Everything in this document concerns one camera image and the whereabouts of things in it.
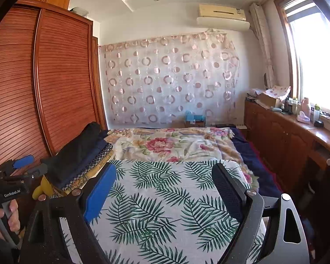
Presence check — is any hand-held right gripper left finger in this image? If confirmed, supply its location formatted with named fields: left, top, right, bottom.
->
left=19, top=162, right=117, bottom=264

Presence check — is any wooden slatted wardrobe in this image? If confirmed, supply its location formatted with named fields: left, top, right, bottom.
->
left=0, top=0, right=109, bottom=212

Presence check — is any dark wooden chair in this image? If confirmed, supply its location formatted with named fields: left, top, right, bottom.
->
left=305, top=154, right=330, bottom=264

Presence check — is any window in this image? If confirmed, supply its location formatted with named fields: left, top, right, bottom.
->
left=275, top=0, right=330, bottom=113

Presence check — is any palm-leaf bed sheet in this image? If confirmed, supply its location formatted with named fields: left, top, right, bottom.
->
left=58, top=158, right=267, bottom=264

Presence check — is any wooden sideboard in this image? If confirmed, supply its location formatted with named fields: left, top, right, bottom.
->
left=244, top=99, right=330, bottom=198

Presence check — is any person's left hand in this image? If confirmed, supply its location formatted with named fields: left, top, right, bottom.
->
left=0, top=199, right=21, bottom=233

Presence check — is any black t-shirt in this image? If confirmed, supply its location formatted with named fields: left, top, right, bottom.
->
left=41, top=121, right=109, bottom=183

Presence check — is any wall air conditioner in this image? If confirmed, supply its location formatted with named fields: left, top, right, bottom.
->
left=196, top=3, right=250, bottom=31

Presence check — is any cardboard box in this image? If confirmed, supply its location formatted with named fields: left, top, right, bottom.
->
left=257, top=86, right=291, bottom=108

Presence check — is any yellow toy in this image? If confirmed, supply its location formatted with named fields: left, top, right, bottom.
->
left=32, top=174, right=53, bottom=200

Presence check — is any navy patterned folded cloth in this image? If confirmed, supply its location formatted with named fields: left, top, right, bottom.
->
left=51, top=130, right=114, bottom=196

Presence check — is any white tied window curtain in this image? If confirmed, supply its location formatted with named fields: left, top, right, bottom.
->
left=250, top=2, right=275, bottom=88

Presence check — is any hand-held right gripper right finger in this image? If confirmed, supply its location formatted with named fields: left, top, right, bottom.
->
left=212, top=163, right=310, bottom=264

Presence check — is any circle-patterned sheer curtain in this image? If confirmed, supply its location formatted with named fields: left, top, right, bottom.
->
left=99, top=31, right=241, bottom=124

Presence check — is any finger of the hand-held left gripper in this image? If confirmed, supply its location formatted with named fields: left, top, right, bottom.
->
left=16, top=164, right=48, bottom=182
left=0, top=155, right=35, bottom=175

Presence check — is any blue toy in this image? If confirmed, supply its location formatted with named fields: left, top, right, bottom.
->
left=184, top=110, right=206, bottom=128

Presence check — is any floral blanket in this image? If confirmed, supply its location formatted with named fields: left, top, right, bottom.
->
left=107, top=127, right=259, bottom=193

